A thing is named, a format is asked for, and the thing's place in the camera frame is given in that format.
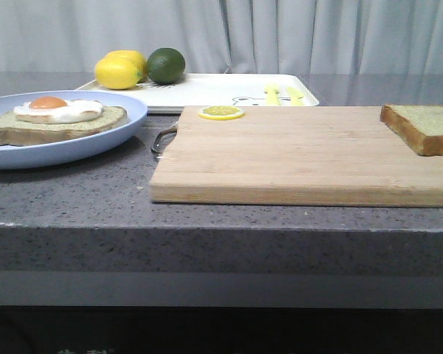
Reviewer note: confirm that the bread slice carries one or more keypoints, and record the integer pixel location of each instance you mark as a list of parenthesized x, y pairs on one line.
[(20, 133), (419, 126)]

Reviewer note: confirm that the lemon slice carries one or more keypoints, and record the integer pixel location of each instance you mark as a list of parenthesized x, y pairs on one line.
[(221, 112)]

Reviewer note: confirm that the rear yellow lemon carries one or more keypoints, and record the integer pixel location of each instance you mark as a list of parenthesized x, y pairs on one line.
[(136, 57)]

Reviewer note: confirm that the yellow lemon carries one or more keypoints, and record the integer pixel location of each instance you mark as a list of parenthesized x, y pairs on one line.
[(117, 73), (136, 57)]

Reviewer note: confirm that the front yellow lemon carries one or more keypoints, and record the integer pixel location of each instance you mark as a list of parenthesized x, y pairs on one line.
[(117, 73)]

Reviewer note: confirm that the white plastic tray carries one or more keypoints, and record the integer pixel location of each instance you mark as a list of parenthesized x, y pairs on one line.
[(218, 89)]

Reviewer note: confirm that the white curtain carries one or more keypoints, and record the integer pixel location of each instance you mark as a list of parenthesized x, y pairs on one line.
[(288, 37)]

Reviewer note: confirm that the light blue round plate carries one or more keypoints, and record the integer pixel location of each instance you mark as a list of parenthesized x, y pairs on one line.
[(16, 157)]

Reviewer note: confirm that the yellow plastic knife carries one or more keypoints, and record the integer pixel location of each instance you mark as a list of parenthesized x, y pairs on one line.
[(295, 96)]

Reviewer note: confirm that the fried egg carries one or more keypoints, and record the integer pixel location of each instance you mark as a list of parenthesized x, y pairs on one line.
[(55, 110)]

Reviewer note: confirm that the metal cutting board handle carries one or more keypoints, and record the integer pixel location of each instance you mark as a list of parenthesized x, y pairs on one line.
[(162, 140)]

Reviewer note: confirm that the yellow plastic fork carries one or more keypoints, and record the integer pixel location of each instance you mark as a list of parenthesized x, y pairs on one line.
[(271, 90)]

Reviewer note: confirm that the wooden cutting board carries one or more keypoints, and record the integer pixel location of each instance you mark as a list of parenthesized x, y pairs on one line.
[(321, 156)]

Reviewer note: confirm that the green lime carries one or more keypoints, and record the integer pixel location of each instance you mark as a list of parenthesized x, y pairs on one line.
[(165, 66)]

